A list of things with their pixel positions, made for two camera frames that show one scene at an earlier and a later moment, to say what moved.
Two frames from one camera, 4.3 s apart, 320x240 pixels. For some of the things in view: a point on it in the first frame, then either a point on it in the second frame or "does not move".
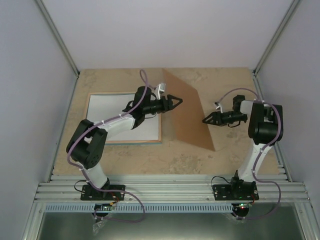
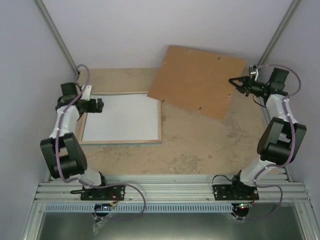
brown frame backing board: x=188 y=114 → x=198 y=81
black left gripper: x=165 y=108 → x=99 y=105
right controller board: x=244 y=205 does not move
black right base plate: x=235 y=192 does not move
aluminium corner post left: x=58 y=37 does not move
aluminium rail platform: x=171 y=188 does not move
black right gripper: x=216 y=116 → x=247 y=86
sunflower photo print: x=102 y=106 does not move
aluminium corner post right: x=271 y=46 does not move
